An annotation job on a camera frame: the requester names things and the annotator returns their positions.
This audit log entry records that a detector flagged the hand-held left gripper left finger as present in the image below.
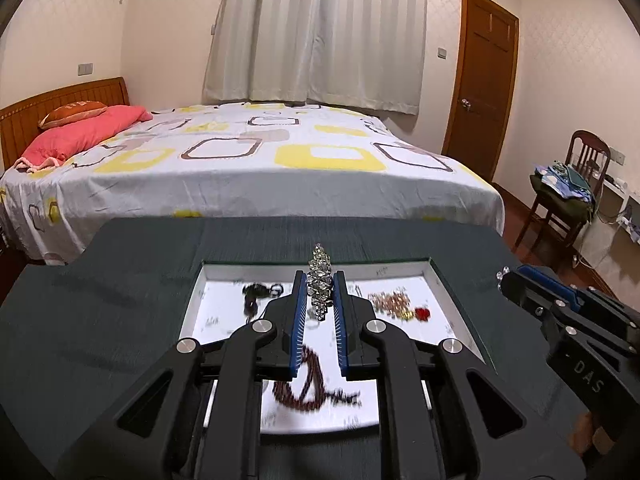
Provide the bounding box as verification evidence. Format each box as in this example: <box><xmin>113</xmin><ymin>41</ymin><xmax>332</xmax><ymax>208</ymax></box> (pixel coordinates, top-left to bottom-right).
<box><xmin>55</xmin><ymin>270</ymin><xmax>307</xmax><ymax>480</ymax></box>

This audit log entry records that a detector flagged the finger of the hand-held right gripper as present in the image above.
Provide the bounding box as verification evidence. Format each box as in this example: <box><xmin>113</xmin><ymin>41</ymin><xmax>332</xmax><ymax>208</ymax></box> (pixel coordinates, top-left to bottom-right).
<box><xmin>500</xmin><ymin>273</ymin><xmax>626</xmax><ymax>347</ymax></box>
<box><xmin>516</xmin><ymin>265</ymin><xmax>640</xmax><ymax>351</ymax></box>

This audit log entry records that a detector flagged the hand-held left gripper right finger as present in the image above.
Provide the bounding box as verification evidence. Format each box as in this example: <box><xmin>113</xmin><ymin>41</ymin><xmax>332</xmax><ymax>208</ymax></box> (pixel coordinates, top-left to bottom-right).
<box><xmin>333</xmin><ymin>270</ymin><xmax>586</xmax><ymax>480</ymax></box>

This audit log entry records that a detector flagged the crystal leaf brooch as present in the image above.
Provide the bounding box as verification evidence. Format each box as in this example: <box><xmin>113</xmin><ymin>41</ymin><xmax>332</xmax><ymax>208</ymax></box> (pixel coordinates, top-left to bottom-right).
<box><xmin>306</xmin><ymin>243</ymin><xmax>335</xmax><ymax>322</ymax></box>

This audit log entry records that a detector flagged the black bead necklace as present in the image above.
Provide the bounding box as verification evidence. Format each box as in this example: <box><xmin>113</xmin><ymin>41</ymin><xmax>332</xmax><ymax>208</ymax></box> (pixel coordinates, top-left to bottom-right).
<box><xmin>241</xmin><ymin>282</ymin><xmax>286</xmax><ymax>318</ymax></box>

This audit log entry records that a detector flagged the dark green white-lined tray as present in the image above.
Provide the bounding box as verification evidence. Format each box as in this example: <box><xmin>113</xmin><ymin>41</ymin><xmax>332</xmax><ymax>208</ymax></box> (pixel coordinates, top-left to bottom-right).
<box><xmin>178</xmin><ymin>257</ymin><xmax>492</xmax><ymax>436</ymax></box>

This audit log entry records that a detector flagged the white side shelf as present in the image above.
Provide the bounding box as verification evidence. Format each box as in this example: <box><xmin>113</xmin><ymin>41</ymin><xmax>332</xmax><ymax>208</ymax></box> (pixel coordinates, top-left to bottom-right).
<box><xmin>595</xmin><ymin>175</ymin><xmax>640</xmax><ymax>248</ymax></box>

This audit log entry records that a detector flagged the pile of clothes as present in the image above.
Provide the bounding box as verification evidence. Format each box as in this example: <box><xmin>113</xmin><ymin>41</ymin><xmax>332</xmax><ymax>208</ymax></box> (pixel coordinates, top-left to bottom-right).
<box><xmin>530</xmin><ymin>160</ymin><xmax>598</xmax><ymax>221</ymax></box>

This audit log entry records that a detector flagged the bed with patterned sheet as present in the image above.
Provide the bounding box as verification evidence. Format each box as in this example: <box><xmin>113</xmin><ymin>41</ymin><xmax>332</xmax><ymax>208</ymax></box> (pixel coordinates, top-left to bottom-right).
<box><xmin>0</xmin><ymin>101</ymin><xmax>506</xmax><ymax>266</ymax></box>

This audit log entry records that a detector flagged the wooden chair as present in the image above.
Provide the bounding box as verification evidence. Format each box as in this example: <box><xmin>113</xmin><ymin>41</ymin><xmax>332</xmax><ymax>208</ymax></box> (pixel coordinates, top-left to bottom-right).
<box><xmin>514</xmin><ymin>130</ymin><xmax>612</xmax><ymax>256</ymax></box>

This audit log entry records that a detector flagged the wooden door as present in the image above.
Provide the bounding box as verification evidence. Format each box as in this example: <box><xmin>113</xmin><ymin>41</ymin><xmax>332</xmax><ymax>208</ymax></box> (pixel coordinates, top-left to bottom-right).
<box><xmin>441</xmin><ymin>0</ymin><xmax>521</xmax><ymax>183</ymax></box>

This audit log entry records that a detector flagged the pink pillow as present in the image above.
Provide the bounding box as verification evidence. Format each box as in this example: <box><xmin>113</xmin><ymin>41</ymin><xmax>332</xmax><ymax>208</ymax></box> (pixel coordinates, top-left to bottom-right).
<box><xmin>14</xmin><ymin>105</ymin><xmax>153</xmax><ymax>173</ymax></box>

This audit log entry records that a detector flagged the white window curtain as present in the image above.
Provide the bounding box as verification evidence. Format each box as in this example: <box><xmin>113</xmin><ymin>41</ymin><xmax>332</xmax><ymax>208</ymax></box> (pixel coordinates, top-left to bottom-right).
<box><xmin>202</xmin><ymin>0</ymin><xmax>428</xmax><ymax>116</ymax></box>

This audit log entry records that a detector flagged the orange pillow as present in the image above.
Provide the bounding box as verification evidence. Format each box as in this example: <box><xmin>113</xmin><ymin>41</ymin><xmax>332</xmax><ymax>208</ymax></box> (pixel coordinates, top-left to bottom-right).
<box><xmin>38</xmin><ymin>100</ymin><xmax>108</xmax><ymax>130</ymax></box>

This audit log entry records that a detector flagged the wooden headboard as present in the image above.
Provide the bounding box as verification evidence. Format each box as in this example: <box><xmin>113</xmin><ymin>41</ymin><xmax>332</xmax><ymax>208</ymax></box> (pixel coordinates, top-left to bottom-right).
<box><xmin>0</xmin><ymin>76</ymin><xmax>132</xmax><ymax>171</ymax></box>

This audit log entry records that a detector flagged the dark red bead necklace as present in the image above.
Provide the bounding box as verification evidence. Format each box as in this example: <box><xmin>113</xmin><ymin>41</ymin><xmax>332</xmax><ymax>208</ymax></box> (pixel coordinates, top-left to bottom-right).
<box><xmin>272</xmin><ymin>347</ymin><xmax>363</xmax><ymax>411</ymax></box>

